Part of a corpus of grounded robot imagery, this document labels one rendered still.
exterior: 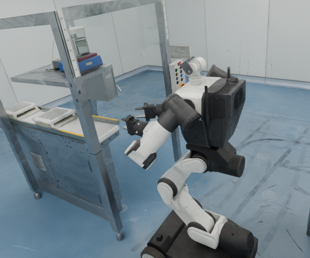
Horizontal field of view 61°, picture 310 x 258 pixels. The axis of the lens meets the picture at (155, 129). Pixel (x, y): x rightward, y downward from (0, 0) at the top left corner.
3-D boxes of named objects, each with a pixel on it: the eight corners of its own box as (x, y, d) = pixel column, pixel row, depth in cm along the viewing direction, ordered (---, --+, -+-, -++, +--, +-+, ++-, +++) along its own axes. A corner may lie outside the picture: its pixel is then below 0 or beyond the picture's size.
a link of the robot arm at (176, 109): (179, 137, 116) (200, 113, 113) (172, 136, 108) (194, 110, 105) (161, 120, 121) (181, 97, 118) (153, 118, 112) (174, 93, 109)
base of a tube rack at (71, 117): (34, 126, 214) (33, 123, 213) (58, 113, 231) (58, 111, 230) (53, 131, 201) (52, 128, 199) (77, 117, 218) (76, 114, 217)
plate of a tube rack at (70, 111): (32, 121, 212) (31, 118, 211) (57, 108, 229) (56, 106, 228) (50, 125, 198) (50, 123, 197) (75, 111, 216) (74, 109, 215)
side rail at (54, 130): (93, 141, 176) (92, 137, 175) (91, 143, 175) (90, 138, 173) (-5, 116, 248) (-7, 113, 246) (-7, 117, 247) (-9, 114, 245)
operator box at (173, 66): (186, 87, 243) (183, 59, 231) (177, 93, 231) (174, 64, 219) (180, 86, 246) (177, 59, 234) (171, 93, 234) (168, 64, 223)
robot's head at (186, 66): (205, 67, 124) (196, 54, 123) (197, 73, 118) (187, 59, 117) (195, 74, 128) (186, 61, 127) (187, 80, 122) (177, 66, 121)
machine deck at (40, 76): (113, 69, 178) (111, 64, 176) (69, 89, 152) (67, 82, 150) (56, 67, 212) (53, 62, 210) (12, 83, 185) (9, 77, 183)
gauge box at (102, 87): (118, 95, 187) (112, 68, 178) (108, 101, 179) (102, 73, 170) (96, 93, 199) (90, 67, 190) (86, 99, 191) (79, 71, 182)
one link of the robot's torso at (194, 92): (248, 130, 142) (250, 65, 126) (225, 165, 119) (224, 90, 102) (198, 122, 159) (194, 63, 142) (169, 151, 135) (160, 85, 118)
